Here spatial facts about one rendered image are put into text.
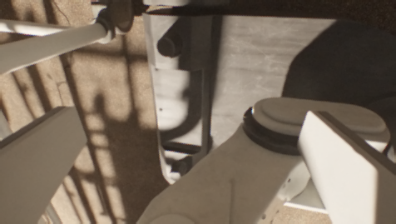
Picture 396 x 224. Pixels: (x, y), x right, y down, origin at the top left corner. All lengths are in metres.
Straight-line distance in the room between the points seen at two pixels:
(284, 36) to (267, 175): 0.27
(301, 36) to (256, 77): 0.12
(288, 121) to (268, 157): 0.07
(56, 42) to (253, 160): 0.39
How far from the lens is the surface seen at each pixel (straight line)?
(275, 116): 0.35
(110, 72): 0.81
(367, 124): 0.40
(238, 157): 0.33
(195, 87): 0.48
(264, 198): 0.29
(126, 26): 0.65
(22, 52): 0.42
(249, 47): 0.46
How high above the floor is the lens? 0.61
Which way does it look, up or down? 56 degrees down
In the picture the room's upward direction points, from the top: 156 degrees counter-clockwise
